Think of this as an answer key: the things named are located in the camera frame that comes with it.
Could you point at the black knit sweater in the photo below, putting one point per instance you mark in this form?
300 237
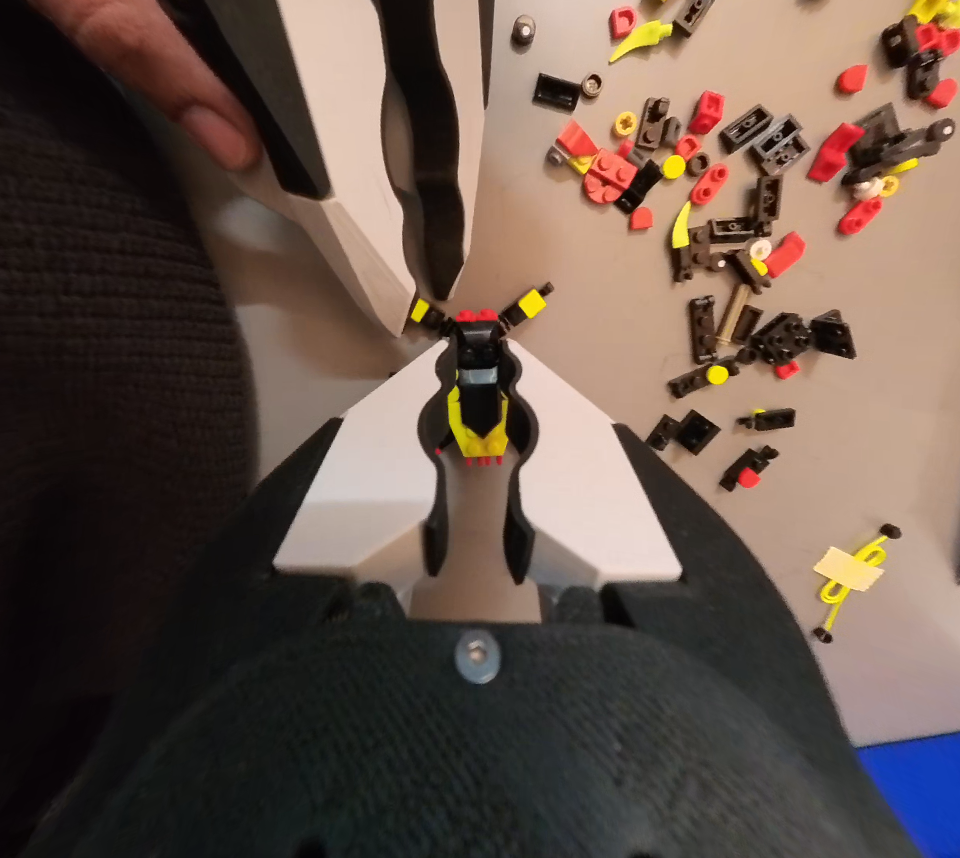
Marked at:
90 348

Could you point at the blue plastic bin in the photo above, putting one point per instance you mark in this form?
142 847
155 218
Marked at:
915 790

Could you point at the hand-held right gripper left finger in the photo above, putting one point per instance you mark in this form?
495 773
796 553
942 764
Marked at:
360 490

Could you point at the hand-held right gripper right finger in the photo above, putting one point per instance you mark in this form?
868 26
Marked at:
592 498

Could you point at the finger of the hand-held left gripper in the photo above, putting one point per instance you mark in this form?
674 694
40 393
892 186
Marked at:
337 85
457 47

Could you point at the person's left hand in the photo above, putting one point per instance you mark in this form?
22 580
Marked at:
112 10

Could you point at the beige tape piece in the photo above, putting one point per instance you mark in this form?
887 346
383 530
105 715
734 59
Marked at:
844 569

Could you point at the pile of loose lego pieces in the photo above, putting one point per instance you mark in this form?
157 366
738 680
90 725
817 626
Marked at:
607 176

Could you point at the black yellow red lego model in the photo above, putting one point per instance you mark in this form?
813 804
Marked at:
476 385

